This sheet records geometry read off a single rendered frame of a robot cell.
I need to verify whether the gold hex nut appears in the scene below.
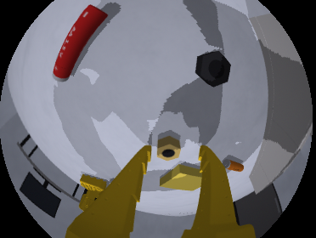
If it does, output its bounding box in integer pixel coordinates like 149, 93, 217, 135
157, 136, 181, 161

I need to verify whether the black hex nut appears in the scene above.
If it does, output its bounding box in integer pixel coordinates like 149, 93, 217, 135
195, 51, 231, 87

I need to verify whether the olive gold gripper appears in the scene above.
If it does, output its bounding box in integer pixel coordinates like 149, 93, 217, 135
65, 145, 256, 238

